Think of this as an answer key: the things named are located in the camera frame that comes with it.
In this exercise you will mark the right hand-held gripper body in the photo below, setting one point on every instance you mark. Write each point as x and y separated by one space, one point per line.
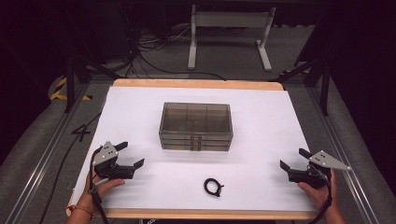
323 161

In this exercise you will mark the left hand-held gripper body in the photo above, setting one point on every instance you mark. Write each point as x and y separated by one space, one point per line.
107 157

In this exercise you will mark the smoky clear plastic drawer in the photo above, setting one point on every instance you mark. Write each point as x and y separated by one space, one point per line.
177 142

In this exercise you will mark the smoky clear drawer organizer box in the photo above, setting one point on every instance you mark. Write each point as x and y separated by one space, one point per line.
195 119

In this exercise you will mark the person's right hand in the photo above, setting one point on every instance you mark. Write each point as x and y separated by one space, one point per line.
320 196

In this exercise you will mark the person's left hand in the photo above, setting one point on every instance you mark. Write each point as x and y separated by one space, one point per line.
96 193

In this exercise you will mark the white table mat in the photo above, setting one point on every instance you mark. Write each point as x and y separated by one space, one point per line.
140 109

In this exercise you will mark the black metal stand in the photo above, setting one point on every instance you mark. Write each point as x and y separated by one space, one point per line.
325 90
69 84

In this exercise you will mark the yellow black hazard tape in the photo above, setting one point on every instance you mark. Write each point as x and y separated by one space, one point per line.
58 90

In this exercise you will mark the wooden table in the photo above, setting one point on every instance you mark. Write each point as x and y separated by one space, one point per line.
199 83

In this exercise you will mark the white metal stand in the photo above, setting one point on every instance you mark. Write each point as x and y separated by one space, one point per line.
230 19

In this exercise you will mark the aluminium floor rail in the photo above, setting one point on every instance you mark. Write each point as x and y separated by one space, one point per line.
46 152
345 155

